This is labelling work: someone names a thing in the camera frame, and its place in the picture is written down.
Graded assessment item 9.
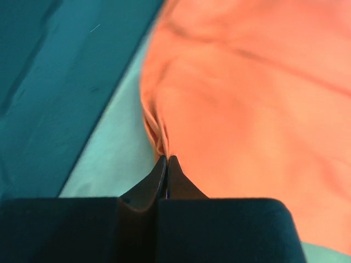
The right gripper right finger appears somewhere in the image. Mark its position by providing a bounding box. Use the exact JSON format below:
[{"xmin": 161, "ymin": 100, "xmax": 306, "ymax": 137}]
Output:
[{"xmin": 158, "ymin": 156, "xmax": 306, "ymax": 262}]

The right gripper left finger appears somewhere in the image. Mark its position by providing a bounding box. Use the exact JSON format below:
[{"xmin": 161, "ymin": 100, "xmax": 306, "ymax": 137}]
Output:
[{"xmin": 1, "ymin": 157, "xmax": 167, "ymax": 262}]

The orange t shirt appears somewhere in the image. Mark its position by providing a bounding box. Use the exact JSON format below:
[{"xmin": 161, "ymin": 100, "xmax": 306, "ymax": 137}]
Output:
[{"xmin": 140, "ymin": 1, "xmax": 350, "ymax": 254}]

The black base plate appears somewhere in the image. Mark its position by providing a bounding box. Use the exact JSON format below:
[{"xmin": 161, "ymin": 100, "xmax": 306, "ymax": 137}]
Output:
[{"xmin": 1, "ymin": 1, "xmax": 162, "ymax": 199}]

